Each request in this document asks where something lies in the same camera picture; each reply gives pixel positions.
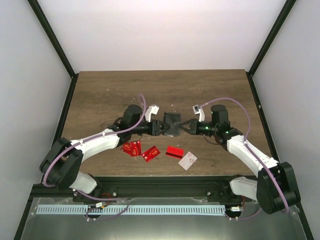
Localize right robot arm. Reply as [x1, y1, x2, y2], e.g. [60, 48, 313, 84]
[173, 104, 301, 214]

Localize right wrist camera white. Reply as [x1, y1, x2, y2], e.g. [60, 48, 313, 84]
[192, 104, 205, 122]

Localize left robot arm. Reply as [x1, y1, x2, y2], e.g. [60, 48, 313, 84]
[39, 104, 170, 202]

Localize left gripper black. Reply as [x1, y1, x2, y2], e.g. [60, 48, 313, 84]
[131, 119, 171, 136]

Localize red VIP card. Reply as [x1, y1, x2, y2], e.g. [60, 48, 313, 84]
[141, 146, 161, 163]

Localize red VIP card overlapped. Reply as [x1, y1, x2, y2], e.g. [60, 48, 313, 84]
[130, 140, 142, 157]

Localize metal sheet front panel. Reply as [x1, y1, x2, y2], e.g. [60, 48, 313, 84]
[21, 198, 307, 240]

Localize light blue slotted cable duct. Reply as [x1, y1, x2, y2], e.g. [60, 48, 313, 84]
[35, 204, 226, 216]

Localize black leather card holder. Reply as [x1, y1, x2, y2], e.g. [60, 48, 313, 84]
[163, 112, 181, 137]

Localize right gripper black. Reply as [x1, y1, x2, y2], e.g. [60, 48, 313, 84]
[179, 119, 218, 136]

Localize white card red print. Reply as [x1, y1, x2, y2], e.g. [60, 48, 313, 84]
[178, 151, 198, 171]

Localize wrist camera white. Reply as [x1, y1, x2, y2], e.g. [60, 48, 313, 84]
[192, 104, 205, 122]
[144, 104, 160, 122]

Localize red magnetic stripe card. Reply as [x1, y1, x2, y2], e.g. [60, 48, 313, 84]
[165, 146, 184, 160]

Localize black aluminium frame rail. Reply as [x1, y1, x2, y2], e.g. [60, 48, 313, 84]
[32, 175, 261, 204]

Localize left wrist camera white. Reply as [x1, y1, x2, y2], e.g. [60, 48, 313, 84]
[144, 104, 160, 122]

